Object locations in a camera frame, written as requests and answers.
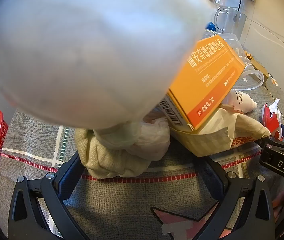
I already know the person's right hand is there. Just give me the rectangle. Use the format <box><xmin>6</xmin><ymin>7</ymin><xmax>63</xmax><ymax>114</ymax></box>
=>
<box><xmin>272</xmin><ymin>187</ymin><xmax>284</xmax><ymax>222</ymax></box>

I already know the white plastic bottle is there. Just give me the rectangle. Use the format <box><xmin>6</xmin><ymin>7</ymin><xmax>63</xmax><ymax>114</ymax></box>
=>
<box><xmin>222</xmin><ymin>90</ymin><xmax>258</xmax><ymax>114</ymax></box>

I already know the white blurred plastic bag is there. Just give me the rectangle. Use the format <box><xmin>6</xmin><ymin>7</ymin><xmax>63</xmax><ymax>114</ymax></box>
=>
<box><xmin>0</xmin><ymin>0</ymin><xmax>217</xmax><ymax>131</ymax></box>

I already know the clear plastic container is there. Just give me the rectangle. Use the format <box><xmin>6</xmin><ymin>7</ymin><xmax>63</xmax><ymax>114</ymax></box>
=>
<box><xmin>215</xmin><ymin>32</ymin><xmax>247</xmax><ymax>60</ymax></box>

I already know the white crumpled tissue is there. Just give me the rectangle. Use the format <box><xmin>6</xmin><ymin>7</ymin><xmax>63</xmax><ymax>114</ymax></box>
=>
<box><xmin>93</xmin><ymin>116</ymin><xmax>171</xmax><ymax>162</ymax></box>

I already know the beige paper bag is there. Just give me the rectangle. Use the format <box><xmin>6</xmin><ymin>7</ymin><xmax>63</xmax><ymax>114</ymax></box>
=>
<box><xmin>169</xmin><ymin>107</ymin><xmax>272</xmax><ymax>158</ymax></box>

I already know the clear plastic lid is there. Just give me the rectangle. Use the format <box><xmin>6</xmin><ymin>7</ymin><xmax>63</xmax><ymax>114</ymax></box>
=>
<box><xmin>232</xmin><ymin>69</ymin><xmax>265</xmax><ymax>92</ymax></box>

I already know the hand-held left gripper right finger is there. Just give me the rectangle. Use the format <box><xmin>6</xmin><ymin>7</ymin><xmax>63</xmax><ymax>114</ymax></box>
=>
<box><xmin>202</xmin><ymin>156</ymin><xmax>282</xmax><ymax>240</ymax></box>

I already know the grey printed tablecloth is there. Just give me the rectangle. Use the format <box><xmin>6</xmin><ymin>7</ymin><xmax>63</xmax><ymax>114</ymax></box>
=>
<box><xmin>0</xmin><ymin>29</ymin><xmax>284</xmax><ymax>240</ymax></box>

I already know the clear glass pitcher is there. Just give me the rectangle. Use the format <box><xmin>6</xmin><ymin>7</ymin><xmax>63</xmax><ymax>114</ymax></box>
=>
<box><xmin>214</xmin><ymin>6</ymin><xmax>247</xmax><ymax>43</ymax></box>

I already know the cream knitted cloth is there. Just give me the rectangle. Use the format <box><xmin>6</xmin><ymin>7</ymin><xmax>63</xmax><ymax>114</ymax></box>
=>
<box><xmin>75</xmin><ymin>127</ymin><xmax>152</xmax><ymax>179</ymax></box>

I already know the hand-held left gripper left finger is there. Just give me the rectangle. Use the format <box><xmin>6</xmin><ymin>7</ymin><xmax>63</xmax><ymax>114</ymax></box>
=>
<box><xmin>8</xmin><ymin>151</ymin><xmax>83</xmax><ymax>240</ymax></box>

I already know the orange medicine box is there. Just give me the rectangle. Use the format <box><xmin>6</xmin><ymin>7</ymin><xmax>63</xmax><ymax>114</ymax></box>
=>
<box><xmin>158</xmin><ymin>38</ymin><xmax>247</xmax><ymax>132</ymax></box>

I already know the brown cardboard piece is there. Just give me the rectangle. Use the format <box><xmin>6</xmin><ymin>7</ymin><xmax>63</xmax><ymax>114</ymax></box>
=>
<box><xmin>247</xmin><ymin>57</ymin><xmax>270</xmax><ymax>83</ymax></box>

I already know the red and white wipes packet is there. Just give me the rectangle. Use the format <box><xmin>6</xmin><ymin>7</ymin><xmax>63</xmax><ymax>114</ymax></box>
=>
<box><xmin>260</xmin><ymin>99</ymin><xmax>283</xmax><ymax>140</ymax></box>

